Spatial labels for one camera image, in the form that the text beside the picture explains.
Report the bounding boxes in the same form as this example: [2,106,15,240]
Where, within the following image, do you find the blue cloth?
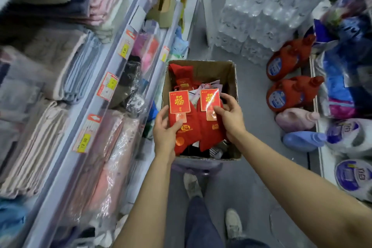
[0,198,31,248]

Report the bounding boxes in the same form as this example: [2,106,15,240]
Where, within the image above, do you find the pink item in clear pack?
[131,20,161,74]

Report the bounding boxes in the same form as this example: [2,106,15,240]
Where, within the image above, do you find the white metal shelf unit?
[0,0,201,248]

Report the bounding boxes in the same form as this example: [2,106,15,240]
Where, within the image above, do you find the red socks with card label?
[169,90,201,156]
[198,88,227,152]
[169,64,201,92]

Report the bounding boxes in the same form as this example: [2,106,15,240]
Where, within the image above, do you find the stack of water bottle packs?
[214,0,348,67]

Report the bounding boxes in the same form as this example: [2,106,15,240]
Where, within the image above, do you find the person's left forearm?
[113,154,175,248]

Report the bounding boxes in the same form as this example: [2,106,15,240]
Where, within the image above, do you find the beige towel stack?
[0,99,70,200]

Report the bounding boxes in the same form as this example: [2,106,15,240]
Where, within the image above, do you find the brown cardboard box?
[161,59,242,161]

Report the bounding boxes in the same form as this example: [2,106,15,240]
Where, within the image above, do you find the person's shoe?
[183,172,203,199]
[225,208,243,240]

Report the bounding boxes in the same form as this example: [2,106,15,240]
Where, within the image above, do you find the person's left hand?
[153,105,184,159]

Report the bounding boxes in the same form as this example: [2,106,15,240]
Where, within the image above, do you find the person's left shoe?
[183,172,203,199]

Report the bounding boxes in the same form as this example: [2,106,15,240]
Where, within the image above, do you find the light blue towel stack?
[63,31,102,105]

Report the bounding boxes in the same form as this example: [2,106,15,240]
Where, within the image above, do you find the person's right forearm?
[232,131,372,248]

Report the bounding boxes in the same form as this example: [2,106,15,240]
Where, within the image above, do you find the white post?
[199,0,216,48]

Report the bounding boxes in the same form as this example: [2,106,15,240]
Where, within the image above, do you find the grey brown towel stack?
[0,25,88,101]

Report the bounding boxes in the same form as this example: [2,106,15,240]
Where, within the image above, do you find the white purple detergent bag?
[325,118,372,159]
[334,159,372,202]

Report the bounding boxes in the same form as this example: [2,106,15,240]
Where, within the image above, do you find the colourful plastic bags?
[312,0,372,45]

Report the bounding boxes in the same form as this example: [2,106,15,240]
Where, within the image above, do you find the person's right shoe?
[225,208,243,240]

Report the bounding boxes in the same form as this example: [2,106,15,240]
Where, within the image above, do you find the small cardboard box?
[146,0,177,29]

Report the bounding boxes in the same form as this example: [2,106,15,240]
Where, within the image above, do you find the person's right hand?
[214,93,247,144]

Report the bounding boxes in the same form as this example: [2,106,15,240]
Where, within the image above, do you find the red detergent bottle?
[266,34,316,82]
[266,75,325,113]

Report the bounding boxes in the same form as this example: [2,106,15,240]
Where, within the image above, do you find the person's blue jeans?
[184,196,271,248]

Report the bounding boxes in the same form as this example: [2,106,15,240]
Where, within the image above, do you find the blue detergent bag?
[315,43,372,119]

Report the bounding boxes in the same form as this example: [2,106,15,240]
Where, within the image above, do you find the blue packaged item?
[171,26,190,57]

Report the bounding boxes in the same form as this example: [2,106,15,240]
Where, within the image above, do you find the light blue detergent bottle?
[282,131,328,152]

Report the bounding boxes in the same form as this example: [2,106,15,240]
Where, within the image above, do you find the dark item in plastic wrap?
[110,55,143,109]

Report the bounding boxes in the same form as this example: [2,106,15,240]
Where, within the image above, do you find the pink towels in plastic wrap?
[62,109,141,223]

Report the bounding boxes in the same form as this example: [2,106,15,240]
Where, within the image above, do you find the pink detergent bottle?
[275,107,320,133]

